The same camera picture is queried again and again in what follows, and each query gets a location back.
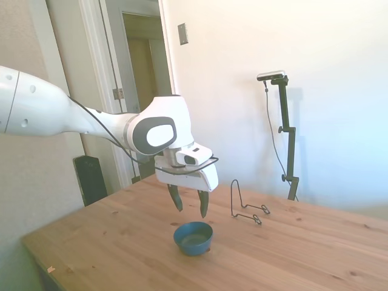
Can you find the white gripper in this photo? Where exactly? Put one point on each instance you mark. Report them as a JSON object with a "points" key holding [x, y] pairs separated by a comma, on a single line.
{"points": [[188, 180]]}

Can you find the dark blue bowl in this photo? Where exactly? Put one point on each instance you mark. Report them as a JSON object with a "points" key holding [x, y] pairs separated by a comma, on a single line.
{"points": [[194, 245]]}

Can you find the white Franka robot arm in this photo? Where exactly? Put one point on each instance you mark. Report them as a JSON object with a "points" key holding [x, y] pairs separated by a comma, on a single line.
{"points": [[45, 106]]}

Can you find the black tower speaker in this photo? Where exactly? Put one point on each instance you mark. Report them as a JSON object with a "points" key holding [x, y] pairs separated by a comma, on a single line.
{"points": [[91, 182]]}

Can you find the metal door hinge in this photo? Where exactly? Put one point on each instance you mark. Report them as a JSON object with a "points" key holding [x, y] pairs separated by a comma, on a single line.
{"points": [[118, 94]]}

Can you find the white open door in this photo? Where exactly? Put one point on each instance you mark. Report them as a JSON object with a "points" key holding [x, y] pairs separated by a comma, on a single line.
{"points": [[85, 45]]}

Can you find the black jointed camera stand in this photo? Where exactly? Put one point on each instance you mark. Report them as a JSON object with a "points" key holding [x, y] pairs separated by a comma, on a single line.
{"points": [[291, 157]]}

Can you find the camera on black stand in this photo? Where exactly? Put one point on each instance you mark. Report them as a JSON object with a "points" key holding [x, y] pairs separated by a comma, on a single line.
{"points": [[267, 97]]}

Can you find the silver exterior camera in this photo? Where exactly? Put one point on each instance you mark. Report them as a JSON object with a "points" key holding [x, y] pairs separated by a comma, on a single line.
{"points": [[271, 75]]}

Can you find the grey light switch plate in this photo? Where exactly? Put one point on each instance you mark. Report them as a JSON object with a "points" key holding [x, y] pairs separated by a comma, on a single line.
{"points": [[183, 34]]}

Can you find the white door frame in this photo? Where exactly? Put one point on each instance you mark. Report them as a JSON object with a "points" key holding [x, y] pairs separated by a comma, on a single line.
{"points": [[114, 36]]}

